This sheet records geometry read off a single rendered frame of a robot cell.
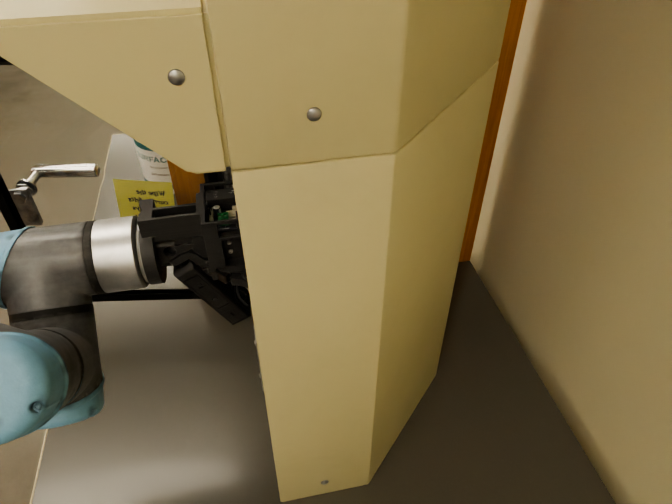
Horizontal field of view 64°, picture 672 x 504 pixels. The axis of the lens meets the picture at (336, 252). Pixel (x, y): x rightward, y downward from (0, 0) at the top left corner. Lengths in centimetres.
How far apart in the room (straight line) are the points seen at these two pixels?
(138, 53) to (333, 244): 18
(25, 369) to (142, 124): 19
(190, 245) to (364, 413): 25
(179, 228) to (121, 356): 39
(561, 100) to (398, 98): 46
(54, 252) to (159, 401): 33
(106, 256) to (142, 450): 32
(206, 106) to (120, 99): 5
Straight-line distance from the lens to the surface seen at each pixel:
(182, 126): 34
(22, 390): 43
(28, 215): 82
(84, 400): 58
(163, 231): 54
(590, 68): 74
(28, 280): 57
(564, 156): 78
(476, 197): 93
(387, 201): 39
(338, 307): 45
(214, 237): 53
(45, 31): 33
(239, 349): 86
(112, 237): 56
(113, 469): 79
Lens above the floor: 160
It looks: 41 degrees down
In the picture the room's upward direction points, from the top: straight up
